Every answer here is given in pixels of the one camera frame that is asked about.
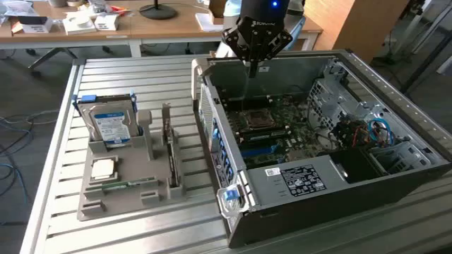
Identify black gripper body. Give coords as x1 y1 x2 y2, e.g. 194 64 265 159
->
234 0 290 63

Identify black Nvidia graphics card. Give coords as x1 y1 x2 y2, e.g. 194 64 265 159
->
161 102 181 189

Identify white paper stack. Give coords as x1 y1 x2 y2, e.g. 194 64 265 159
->
194 12 225 33

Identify wooden cabinet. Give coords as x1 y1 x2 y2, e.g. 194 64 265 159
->
302 0 412 64

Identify black lamp base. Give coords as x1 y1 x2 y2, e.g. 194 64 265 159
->
138 0 177 21

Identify metal CPU socket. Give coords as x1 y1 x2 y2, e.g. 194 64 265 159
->
242 108 276 126

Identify white labelled box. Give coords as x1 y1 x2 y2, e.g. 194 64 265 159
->
93 14 120 32

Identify installed dark RAM stick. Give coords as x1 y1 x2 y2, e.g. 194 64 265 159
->
246 129 286 141

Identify green motherboard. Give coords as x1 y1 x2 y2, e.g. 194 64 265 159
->
224 96 340 170

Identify blue card retention latch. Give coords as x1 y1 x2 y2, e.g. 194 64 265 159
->
210 117 236 183

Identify blue expansion slot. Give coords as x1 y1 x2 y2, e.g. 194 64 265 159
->
241 146 277 157

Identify open white box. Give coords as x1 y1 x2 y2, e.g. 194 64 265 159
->
62 12 98 35

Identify blue disk caddy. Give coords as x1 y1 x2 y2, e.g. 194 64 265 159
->
72 89 141 138

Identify silver hard disk blue label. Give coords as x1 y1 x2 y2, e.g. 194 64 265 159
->
77 99 138 148

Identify grey parts rack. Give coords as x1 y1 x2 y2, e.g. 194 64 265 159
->
76 110 189 222

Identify black and white box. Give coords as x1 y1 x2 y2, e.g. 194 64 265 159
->
16 15 53 34

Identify silver disk bay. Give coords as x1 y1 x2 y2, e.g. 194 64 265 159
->
366 140 442 175

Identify grey power supply unit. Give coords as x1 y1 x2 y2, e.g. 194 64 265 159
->
245 155 350 207

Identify blue case latch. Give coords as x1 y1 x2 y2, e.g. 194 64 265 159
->
224 185 241 202

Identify silver CPU chip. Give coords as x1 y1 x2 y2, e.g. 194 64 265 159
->
90 158 116 180

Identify green RAM stick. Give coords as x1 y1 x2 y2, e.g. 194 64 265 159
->
100 177 156 190

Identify open black PC case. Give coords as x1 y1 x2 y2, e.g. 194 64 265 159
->
189 49 452 249

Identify red orange power wires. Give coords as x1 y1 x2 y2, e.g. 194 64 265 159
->
348 124 374 148

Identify blue data wire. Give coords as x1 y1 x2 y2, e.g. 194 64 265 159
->
366 119 396 148

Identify grey floor cable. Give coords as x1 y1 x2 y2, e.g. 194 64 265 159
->
0 110 58 125

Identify blue floor cable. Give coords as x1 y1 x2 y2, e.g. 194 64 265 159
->
0 116 36 225

